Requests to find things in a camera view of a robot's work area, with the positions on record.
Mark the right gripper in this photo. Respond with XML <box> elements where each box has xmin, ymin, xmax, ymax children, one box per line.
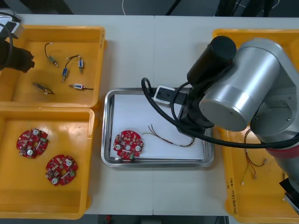
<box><xmin>178</xmin><ymin>88</ymin><xmax>215</xmax><ymax>140</ymax></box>

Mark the white label solenoid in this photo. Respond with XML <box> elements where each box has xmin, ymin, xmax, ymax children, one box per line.
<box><xmin>68</xmin><ymin>83</ymin><xmax>95</xmax><ymax>91</ymax></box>

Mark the yellow white wire harness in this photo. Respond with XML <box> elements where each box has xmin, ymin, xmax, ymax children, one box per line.
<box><xmin>241</xmin><ymin>161</ymin><xmax>258</xmax><ymax>186</ymax></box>

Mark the round red circuit board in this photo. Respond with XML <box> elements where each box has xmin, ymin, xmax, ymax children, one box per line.
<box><xmin>112</xmin><ymin>130</ymin><xmax>145</xmax><ymax>161</ymax></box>
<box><xmin>44</xmin><ymin>154</ymin><xmax>78</xmax><ymax>187</ymax></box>
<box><xmin>16</xmin><ymin>128</ymin><xmax>50</xmax><ymax>160</ymax></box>

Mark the red black wire harness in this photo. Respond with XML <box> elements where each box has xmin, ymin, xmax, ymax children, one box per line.
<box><xmin>243</xmin><ymin>129</ymin><xmax>268</xmax><ymax>168</ymax></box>

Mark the blue label solenoid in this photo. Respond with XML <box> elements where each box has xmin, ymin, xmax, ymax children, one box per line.
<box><xmin>61</xmin><ymin>55</ymin><xmax>81</xmax><ymax>83</ymax></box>
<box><xmin>66</xmin><ymin>55</ymin><xmax>85</xmax><ymax>75</ymax></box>

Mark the grey solenoid with black cable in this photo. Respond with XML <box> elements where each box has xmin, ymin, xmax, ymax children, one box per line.
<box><xmin>44</xmin><ymin>42</ymin><xmax>59</xmax><ymax>69</ymax></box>

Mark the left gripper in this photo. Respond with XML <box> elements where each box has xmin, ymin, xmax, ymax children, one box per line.
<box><xmin>9</xmin><ymin>45</ymin><xmax>36</xmax><ymax>74</ymax></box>

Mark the dark solenoid with black cable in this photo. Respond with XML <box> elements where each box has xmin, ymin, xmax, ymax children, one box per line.
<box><xmin>31</xmin><ymin>82</ymin><xmax>55</xmax><ymax>96</ymax></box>

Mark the yellow-orange plastic bin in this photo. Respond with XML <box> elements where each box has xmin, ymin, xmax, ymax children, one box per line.
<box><xmin>0</xmin><ymin>106</ymin><xmax>97</xmax><ymax>220</ymax></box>
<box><xmin>214</xmin><ymin>126</ymin><xmax>299</xmax><ymax>224</ymax></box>
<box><xmin>0</xmin><ymin>25</ymin><xmax>107</xmax><ymax>109</ymax></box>
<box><xmin>212</xmin><ymin>28</ymin><xmax>299</xmax><ymax>81</ymax></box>

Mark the black stand leg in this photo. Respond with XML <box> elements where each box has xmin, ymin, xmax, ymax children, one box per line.
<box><xmin>166</xmin><ymin>0</ymin><xmax>185</xmax><ymax>15</ymax></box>

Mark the thin red green wire harness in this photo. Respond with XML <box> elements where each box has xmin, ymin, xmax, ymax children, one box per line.
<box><xmin>142</xmin><ymin>124</ymin><xmax>196</xmax><ymax>148</ymax></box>

